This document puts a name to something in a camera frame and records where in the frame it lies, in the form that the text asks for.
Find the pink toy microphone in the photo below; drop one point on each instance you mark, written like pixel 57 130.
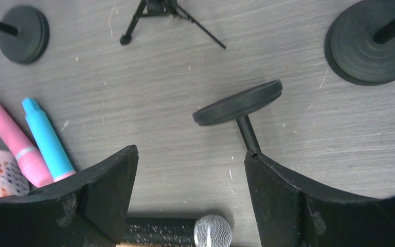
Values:
pixel 27 155

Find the fallen black round stand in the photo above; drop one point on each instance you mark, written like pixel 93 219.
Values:
pixel 238 107

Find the black tripod shock mount stand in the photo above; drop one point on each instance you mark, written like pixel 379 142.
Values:
pixel 162 8

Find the black glitter microphone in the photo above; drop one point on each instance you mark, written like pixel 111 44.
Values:
pixel 208 230

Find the blue toy microphone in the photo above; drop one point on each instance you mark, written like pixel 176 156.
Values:
pixel 50 147

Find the beige microphone on table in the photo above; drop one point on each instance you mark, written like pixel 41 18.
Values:
pixel 132 245

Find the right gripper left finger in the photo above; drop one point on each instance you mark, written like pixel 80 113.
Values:
pixel 88 208

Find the black round base clip stand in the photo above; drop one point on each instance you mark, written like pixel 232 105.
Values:
pixel 24 34

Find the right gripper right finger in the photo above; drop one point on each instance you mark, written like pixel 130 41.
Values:
pixel 294 210

